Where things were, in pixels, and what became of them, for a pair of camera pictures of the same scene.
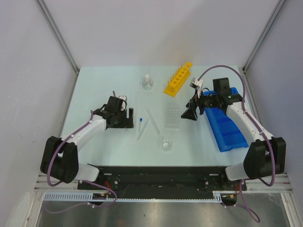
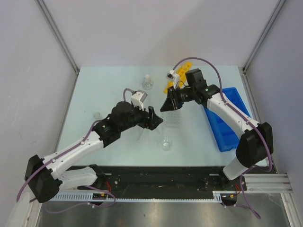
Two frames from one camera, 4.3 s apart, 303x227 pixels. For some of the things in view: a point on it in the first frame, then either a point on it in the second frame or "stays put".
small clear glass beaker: (166, 143) stays put
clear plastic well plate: (173, 117) stays put
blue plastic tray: (226, 135) stays put
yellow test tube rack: (178, 79) stays put
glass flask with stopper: (147, 83) stays put
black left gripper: (127, 123) → (152, 122)
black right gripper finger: (192, 104) → (168, 105)
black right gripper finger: (189, 114) → (177, 104)
